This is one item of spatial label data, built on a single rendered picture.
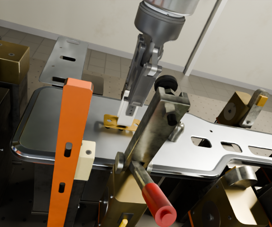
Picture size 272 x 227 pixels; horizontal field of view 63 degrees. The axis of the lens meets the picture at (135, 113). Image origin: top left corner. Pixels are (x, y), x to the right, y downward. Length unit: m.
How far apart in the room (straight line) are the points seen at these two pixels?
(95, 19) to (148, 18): 2.72
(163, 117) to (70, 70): 0.45
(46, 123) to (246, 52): 3.37
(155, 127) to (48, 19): 2.95
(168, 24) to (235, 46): 3.20
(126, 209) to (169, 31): 0.27
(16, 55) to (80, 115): 0.33
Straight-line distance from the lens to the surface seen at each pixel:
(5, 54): 0.57
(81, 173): 0.38
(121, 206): 0.35
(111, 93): 1.13
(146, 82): 0.36
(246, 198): 0.42
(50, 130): 0.47
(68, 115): 0.26
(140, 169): 0.32
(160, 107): 0.24
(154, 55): 0.35
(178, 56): 3.32
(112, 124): 0.47
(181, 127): 0.50
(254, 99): 0.74
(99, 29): 3.09
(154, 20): 0.34
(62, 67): 0.66
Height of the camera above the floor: 1.33
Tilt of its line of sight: 37 degrees down
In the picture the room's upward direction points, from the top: 21 degrees clockwise
